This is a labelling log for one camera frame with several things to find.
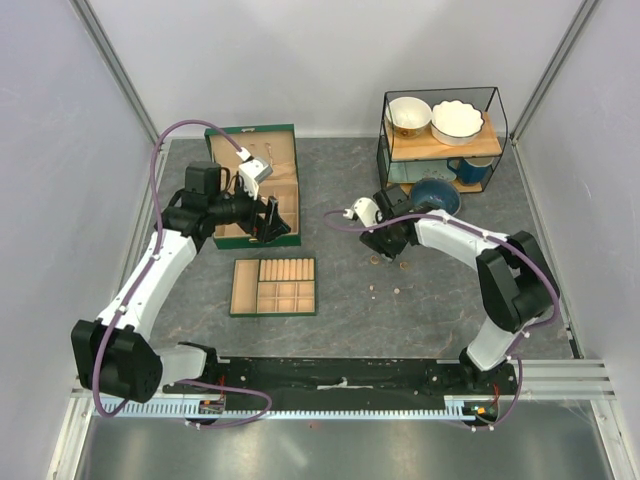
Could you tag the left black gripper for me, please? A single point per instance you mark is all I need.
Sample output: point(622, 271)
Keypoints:
point(269, 228)

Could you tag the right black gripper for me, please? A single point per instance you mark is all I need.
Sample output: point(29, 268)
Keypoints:
point(372, 239)

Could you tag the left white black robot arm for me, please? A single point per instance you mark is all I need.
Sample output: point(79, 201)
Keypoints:
point(112, 353)

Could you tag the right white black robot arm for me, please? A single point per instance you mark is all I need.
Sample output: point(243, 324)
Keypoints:
point(516, 284)

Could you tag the green jewelry tray insert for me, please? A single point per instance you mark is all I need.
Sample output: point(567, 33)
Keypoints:
point(274, 287)

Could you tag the green open jewelry box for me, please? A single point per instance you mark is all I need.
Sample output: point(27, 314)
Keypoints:
point(276, 145)

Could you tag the blue ceramic bowl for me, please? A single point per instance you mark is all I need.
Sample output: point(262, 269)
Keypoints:
point(437, 193)

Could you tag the blue mug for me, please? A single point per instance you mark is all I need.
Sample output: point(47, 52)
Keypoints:
point(469, 171)

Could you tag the white ceramic bowl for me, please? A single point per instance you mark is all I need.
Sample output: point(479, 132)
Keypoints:
point(408, 116)

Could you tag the white scalloped dish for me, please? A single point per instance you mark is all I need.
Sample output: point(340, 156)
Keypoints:
point(455, 123)

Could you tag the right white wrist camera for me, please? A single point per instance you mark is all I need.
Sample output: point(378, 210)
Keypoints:
point(364, 215)

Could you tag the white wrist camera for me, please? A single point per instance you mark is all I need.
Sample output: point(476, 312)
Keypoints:
point(364, 215)
point(252, 171)

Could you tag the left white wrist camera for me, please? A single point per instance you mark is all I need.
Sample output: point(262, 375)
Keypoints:
point(252, 171)

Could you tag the black wire shelf rack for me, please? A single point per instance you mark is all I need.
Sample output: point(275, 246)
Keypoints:
point(407, 161)

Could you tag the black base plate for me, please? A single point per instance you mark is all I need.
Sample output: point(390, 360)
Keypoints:
point(361, 385)

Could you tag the light blue cable duct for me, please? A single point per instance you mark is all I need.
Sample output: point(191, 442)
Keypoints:
point(196, 410)

